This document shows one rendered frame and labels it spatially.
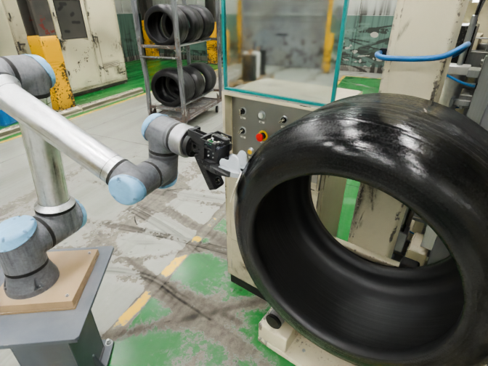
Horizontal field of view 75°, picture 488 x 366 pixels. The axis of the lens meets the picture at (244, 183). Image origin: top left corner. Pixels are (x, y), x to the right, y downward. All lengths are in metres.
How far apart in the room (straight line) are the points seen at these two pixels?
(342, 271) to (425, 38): 0.64
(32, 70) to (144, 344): 1.45
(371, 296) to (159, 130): 0.75
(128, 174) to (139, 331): 1.33
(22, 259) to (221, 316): 1.13
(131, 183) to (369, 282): 0.72
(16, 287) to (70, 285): 0.18
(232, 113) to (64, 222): 0.90
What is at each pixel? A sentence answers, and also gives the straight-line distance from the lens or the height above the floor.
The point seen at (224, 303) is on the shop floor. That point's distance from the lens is 2.11.
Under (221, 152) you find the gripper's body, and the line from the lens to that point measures 0.84.
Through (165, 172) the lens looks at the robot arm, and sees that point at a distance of 0.97.
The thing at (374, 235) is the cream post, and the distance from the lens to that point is 1.06.
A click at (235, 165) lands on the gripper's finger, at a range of 0.79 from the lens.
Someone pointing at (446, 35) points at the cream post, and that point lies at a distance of 0.86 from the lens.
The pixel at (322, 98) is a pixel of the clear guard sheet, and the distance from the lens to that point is 1.33.
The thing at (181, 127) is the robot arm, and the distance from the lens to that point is 0.90.
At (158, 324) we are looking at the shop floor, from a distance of 2.08.
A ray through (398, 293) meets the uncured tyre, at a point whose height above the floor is 0.95.
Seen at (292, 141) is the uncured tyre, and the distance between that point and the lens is 0.58.
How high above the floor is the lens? 1.62
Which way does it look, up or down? 29 degrees down
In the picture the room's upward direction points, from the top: straight up
